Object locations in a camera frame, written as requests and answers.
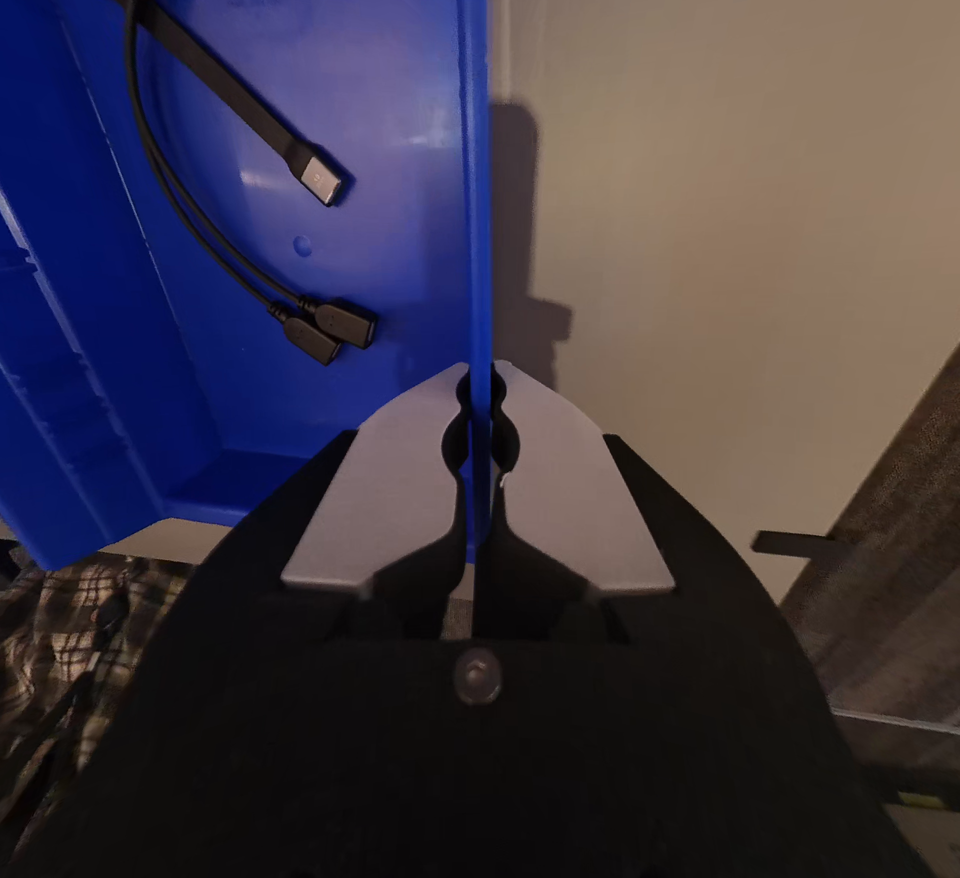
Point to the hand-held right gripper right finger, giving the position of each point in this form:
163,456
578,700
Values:
585,510

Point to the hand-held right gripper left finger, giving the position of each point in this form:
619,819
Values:
375,503

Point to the blue plastic bin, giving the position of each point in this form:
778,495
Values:
360,68

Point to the person's plaid shirt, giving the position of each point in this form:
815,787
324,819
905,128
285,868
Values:
45,630

